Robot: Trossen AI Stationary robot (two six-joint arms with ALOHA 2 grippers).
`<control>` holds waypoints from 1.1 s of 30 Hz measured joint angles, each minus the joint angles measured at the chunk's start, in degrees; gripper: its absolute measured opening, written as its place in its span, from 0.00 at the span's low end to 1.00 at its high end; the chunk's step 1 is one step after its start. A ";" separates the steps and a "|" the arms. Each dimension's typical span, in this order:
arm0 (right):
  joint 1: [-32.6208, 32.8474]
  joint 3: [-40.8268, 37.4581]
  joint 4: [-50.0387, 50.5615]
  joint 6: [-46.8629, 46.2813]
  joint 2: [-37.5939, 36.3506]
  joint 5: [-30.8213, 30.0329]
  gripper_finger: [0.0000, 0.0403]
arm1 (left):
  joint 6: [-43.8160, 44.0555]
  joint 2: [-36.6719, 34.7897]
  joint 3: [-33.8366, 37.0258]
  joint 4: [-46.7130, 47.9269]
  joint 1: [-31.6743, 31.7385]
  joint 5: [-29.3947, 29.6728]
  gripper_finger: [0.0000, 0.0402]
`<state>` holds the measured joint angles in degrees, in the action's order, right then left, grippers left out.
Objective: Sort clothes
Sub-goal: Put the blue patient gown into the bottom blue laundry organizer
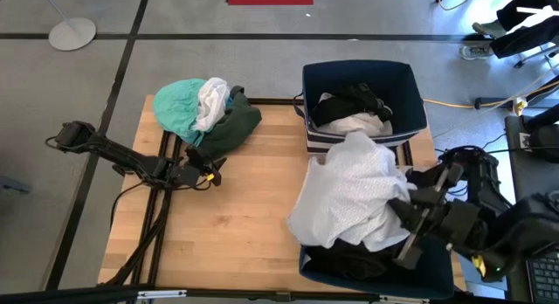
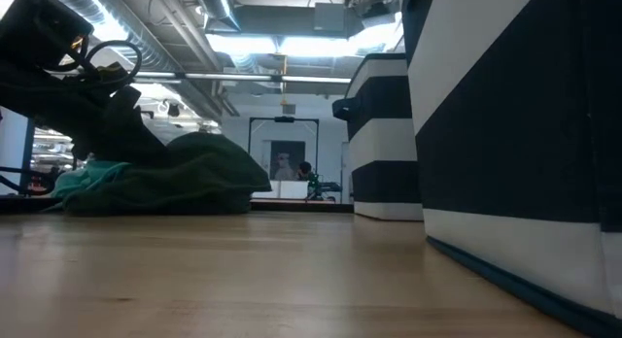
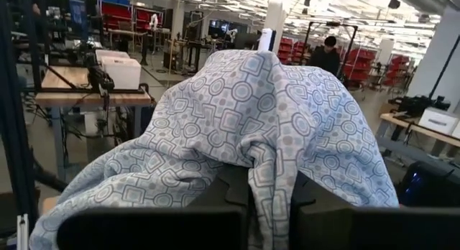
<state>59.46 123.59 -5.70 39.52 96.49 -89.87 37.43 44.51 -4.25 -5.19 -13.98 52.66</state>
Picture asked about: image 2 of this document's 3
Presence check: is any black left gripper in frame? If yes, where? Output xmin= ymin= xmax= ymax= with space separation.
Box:
xmin=0 ymin=65 xmax=170 ymax=167

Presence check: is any teal garment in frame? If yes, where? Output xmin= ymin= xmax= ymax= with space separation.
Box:
xmin=50 ymin=160 xmax=133 ymax=199

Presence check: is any dark green garment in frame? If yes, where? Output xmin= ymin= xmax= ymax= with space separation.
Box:
xmin=61 ymin=131 xmax=273 ymax=217

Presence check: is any blue pillar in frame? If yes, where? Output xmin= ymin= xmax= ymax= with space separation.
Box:
xmin=17 ymin=117 xmax=36 ymax=196

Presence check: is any long ceiling light tube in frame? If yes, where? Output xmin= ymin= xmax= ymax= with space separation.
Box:
xmin=130 ymin=70 xmax=352 ymax=85

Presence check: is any poster with white figure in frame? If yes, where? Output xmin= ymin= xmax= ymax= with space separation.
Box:
xmin=269 ymin=140 xmax=307 ymax=182

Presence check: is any white low box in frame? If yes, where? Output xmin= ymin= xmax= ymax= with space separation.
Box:
xmin=251 ymin=180 xmax=310 ymax=200

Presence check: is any person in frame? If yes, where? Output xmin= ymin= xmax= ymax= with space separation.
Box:
xmin=295 ymin=160 xmax=318 ymax=184

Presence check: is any green black machine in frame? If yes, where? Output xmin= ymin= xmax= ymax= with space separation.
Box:
xmin=306 ymin=171 xmax=343 ymax=202

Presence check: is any grey ceiling box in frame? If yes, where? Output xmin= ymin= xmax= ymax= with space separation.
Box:
xmin=313 ymin=1 xmax=347 ymax=33

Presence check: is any navy white striped fabric bin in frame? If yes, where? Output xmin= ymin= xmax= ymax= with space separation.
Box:
xmin=397 ymin=0 xmax=622 ymax=338
xmin=331 ymin=52 xmax=425 ymax=221

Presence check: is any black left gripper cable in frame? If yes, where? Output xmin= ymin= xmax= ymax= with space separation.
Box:
xmin=80 ymin=39 xmax=143 ymax=91

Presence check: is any black gantry frame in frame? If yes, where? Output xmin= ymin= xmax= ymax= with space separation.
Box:
xmin=248 ymin=116 xmax=321 ymax=201

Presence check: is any black aluminium rig frame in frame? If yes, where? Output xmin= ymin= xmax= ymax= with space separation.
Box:
xmin=0 ymin=194 xmax=355 ymax=216

